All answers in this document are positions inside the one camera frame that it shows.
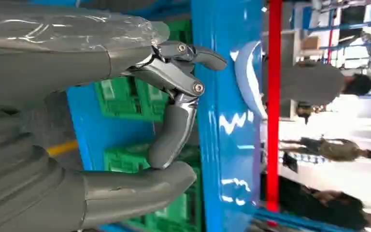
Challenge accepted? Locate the blue metal shelf rack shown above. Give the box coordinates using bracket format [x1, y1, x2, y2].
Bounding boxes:
[29, 0, 353, 232]
[304, 17, 371, 100]

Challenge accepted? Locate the green plastic crate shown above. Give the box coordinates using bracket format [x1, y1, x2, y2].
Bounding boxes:
[94, 19, 193, 122]
[103, 144, 204, 232]

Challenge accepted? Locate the person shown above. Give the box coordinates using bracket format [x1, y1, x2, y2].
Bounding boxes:
[278, 177, 371, 232]
[281, 60, 371, 107]
[280, 137, 371, 163]

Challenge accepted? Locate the brown cardboard box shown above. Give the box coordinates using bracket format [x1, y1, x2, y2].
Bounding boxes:
[301, 35, 321, 51]

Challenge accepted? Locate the white curved plastic car part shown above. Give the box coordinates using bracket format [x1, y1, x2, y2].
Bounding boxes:
[234, 41, 269, 120]

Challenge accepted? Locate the yellow tape strip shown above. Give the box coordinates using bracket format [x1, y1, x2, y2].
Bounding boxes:
[46, 140, 79, 158]

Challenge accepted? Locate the red floor tape line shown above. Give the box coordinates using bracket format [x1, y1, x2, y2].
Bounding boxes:
[266, 0, 283, 213]

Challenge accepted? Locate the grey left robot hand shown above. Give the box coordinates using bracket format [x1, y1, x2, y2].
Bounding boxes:
[0, 0, 228, 232]

